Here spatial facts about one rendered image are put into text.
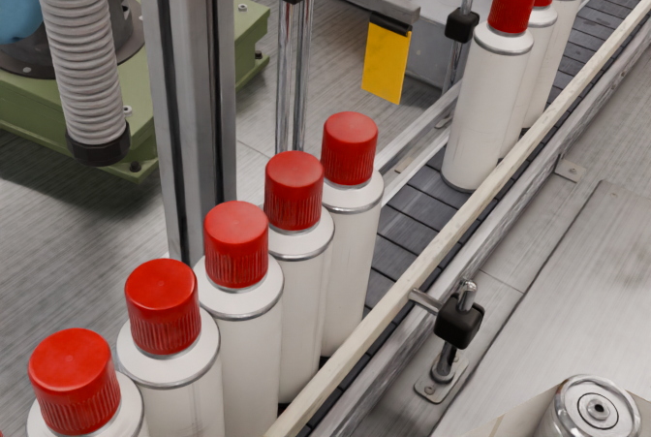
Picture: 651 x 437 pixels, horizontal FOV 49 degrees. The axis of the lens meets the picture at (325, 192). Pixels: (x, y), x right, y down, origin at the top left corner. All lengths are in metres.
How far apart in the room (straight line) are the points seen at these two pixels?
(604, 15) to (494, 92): 0.48
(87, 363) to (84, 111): 0.14
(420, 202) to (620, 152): 0.31
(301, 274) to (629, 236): 0.39
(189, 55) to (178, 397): 0.23
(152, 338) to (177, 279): 0.03
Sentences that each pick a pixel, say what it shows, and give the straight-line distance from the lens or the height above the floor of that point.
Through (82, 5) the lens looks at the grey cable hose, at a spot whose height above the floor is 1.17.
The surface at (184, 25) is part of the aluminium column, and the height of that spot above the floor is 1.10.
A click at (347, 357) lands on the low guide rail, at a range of 0.52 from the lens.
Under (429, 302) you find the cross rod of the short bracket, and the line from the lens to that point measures 0.57.
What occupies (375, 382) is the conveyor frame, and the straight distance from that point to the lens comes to 0.56.
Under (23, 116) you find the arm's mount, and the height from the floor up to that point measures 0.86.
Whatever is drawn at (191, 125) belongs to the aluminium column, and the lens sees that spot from 0.52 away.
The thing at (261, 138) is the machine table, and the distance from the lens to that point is 0.83.
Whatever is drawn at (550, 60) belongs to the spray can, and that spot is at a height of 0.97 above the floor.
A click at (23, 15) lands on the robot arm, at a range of 0.64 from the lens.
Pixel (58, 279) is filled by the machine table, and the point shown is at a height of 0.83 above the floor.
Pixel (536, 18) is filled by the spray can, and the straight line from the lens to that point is 0.67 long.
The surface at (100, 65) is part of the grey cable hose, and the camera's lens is 0.38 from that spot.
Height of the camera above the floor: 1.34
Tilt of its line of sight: 42 degrees down
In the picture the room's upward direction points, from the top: 6 degrees clockwise
